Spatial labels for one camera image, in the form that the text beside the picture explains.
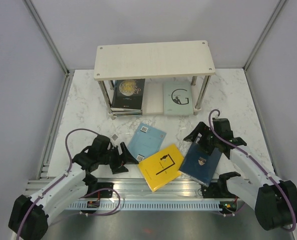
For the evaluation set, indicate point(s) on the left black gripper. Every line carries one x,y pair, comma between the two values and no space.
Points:
129,159

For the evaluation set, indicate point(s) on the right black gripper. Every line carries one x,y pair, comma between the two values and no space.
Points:
203,129

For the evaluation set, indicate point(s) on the light blue barcode book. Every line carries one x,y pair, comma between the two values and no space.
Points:
145,142

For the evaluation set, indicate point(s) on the yellow file folder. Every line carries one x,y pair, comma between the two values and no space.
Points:
162,167

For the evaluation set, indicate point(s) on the grey Great Gatsby book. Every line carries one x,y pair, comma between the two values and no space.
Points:
177,98

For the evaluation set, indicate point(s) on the navy blue crest book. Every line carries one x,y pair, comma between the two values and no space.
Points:
199,166

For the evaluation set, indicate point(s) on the black Moon and Sixpence book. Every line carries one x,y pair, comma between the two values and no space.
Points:
128,95

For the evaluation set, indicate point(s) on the green fantasy cover book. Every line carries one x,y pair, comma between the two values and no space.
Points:
113,116

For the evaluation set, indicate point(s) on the purple Robinson Crusoe book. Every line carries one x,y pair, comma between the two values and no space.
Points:
127,113

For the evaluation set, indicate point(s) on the teal sea cover book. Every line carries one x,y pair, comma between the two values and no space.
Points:
126,111

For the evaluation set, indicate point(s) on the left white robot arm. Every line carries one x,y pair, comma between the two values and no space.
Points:
32,215

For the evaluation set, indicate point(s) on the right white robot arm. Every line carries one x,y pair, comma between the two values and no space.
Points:
273,200

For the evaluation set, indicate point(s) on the white two-tier wooden shelf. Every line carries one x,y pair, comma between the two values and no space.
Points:
158,60

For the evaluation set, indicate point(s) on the white slotted cable duct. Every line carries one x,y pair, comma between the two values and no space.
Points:
141,205

